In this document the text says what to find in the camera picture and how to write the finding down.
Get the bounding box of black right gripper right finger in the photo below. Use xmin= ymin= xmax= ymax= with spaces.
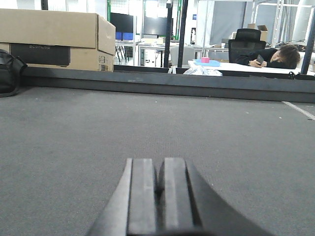
xmin=158 ymin=157 xmax=271 ymax=236

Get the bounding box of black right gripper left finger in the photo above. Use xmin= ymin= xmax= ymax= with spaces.
xmin=87 ymin=158 xmax=157 ymax=236

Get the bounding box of black shoulder bag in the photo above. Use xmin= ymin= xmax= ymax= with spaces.
xmin=0 ymin=49 xmax=28 ymax=98

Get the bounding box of pink block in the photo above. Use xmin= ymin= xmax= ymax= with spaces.
xmin=201 ymin=57 xmax=210 ymax=63

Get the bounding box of clear plastic bag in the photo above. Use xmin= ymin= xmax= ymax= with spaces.
xmin=184 ymin=65 xmax=222 ymax=77

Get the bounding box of light blue tray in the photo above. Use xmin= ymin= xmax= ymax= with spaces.
xmin=193 ymin=59 xmax=221 ymax=67

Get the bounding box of black smartphone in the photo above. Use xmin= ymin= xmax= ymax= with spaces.
xmin=256 ymin=55 xmax=264 ymax=65

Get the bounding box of black office chair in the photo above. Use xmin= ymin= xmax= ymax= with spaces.
xmin=228 ymin=28 xmax=266 ymax=63

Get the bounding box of white table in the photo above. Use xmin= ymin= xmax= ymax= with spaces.
xmin=200 ymin=62 xmax=301 ymax=74

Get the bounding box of person in black resting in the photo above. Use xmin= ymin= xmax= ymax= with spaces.
xmin=236 ymin=44 xmax=301 ymax=69

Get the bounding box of large cardboard box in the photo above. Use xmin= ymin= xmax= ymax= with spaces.
xmin=0 ymin=8 xmax=116 ymax=55

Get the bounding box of dark conveyor side rail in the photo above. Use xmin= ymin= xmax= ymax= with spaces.
xmin=22 ymin=66 xmax=315 ymax=103

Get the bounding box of black vertical post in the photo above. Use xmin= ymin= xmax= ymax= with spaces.
xmin=177 ymin=0 xmax=188 ymax=68

